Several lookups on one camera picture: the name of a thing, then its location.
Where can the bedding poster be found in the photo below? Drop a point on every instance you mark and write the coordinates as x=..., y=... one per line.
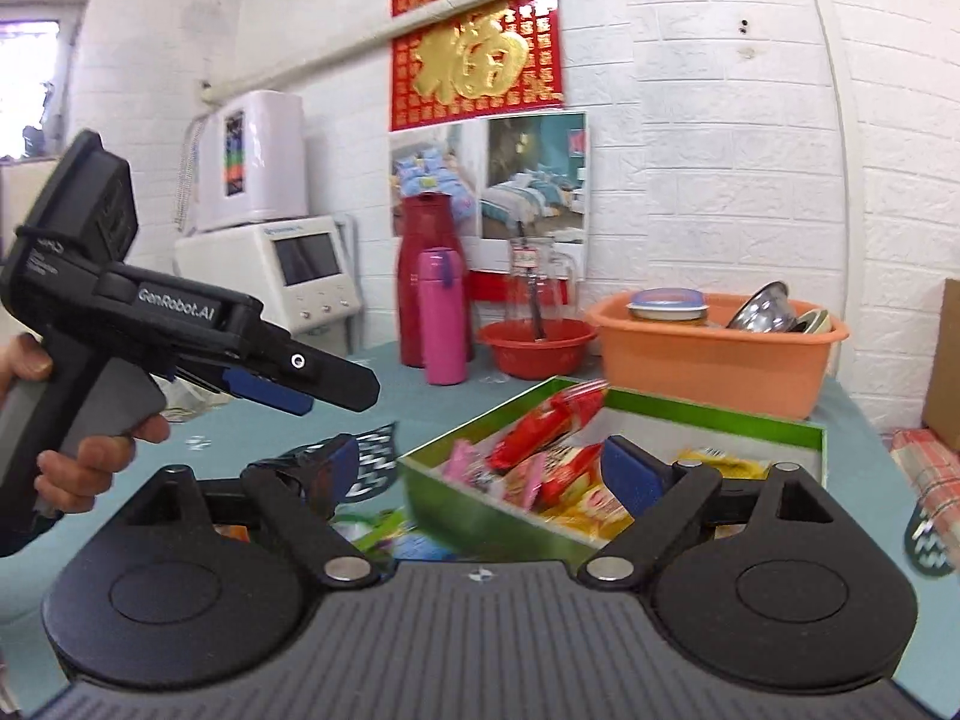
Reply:
x=500, y=174

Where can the cardboard box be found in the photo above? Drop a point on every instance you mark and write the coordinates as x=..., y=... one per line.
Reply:
x=941, y=412

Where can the green snack box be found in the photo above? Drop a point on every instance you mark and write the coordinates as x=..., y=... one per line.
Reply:
x=640, y=438

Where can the red plastic bowl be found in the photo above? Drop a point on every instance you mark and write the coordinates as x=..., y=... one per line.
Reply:
x=520, y=354

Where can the red snack packet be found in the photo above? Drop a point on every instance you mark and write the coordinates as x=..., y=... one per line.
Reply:
x=562, y=414

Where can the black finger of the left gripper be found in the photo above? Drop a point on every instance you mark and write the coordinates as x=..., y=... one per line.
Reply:
x=242, y=384

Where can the red gold fu hanging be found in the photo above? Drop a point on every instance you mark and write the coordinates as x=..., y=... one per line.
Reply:
x=494, y=59

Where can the white water purifier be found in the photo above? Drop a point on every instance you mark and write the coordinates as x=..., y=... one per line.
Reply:
x=251, y=166

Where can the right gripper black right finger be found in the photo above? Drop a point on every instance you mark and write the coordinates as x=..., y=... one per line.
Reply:
x=668, y=503

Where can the glass pitcher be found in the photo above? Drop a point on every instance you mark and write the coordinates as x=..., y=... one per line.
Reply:
x=541, y=288

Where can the person's left hand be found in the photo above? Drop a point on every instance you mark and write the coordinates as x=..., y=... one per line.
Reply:
x=71, y=484

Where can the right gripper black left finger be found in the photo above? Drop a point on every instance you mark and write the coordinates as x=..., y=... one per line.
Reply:
x=296, y=497

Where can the white screen appliance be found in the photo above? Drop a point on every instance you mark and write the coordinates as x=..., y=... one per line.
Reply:
x=298, y=269

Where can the yellow snack packet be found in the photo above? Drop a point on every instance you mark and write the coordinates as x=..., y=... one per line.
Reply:
x=597, y=514

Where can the orange plastic basin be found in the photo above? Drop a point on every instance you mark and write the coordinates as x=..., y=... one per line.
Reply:
x=773, y=374

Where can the pink thermos bottle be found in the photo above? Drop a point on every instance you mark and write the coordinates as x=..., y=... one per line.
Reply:
x=443, y=321

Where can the steel bowl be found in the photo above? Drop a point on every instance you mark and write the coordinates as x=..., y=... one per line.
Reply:
x=767, y=311

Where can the dark red thermos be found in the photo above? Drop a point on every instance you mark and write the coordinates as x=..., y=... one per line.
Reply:
x=428, y=223

